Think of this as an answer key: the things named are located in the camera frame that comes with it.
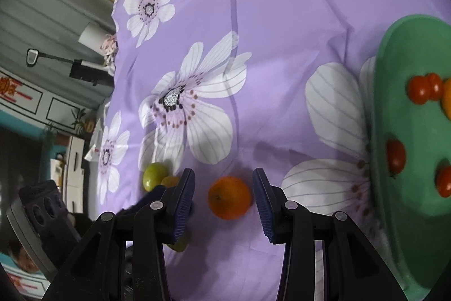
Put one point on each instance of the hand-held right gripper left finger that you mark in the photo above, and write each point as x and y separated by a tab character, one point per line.
186	197

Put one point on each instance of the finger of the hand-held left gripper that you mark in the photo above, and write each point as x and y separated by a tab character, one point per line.
153	194

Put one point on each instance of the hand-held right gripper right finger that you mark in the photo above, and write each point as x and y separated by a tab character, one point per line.
262	197

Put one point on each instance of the green round fruit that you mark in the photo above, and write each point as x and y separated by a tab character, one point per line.
153	176
179	245

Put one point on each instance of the yellow round fruit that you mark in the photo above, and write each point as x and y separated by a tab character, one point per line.
172	181

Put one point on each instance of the orange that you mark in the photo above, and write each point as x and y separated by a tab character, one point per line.
448	101
229	198

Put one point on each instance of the red tomato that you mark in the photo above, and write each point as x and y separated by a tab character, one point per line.
436	86
444	181
419	90
396	155

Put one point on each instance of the green plastic bowl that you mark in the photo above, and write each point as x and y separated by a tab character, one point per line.
415	131

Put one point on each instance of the printed poster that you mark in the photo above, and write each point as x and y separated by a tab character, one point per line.
23	260

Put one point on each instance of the white cabinet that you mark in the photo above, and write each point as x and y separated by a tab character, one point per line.
74	163

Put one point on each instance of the potted plant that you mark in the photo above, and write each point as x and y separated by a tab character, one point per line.
79	119

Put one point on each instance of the purple floral cloth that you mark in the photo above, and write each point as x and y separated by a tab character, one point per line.
274	57

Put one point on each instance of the black stand with mirror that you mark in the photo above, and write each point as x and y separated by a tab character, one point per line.
82	71

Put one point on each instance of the white paper roll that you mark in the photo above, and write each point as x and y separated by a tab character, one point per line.
93	35

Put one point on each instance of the red wall decoration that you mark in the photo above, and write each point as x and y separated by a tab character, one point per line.
14	90

